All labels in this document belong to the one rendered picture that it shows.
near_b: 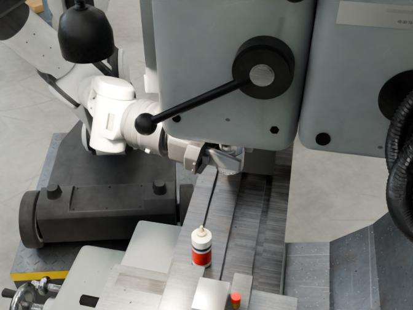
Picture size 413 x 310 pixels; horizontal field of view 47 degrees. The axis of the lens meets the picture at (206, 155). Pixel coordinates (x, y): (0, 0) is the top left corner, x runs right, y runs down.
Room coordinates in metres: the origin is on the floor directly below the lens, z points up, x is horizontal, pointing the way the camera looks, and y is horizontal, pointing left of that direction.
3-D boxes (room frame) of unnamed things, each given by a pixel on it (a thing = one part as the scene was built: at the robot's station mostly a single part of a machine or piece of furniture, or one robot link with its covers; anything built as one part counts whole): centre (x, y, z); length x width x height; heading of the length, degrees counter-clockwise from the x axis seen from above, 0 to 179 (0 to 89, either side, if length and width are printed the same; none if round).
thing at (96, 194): (1.38, 0.35, 0.59); 0.64 x 0.52 x 0.33; 3
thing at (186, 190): (1.15, 0.07, 0.50); 0.20 x 0.05 x 0.20; 3
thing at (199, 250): (0.62, 0.01, 0.97); 0.04 x 0.04 x 0.11
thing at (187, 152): (0.64, 0.04, 1.23); 0.13 x 0.12 x 0.10; 155
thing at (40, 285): (0.84, 0.45, 0.50); 0.22 x 0.06 x 0.06; 79
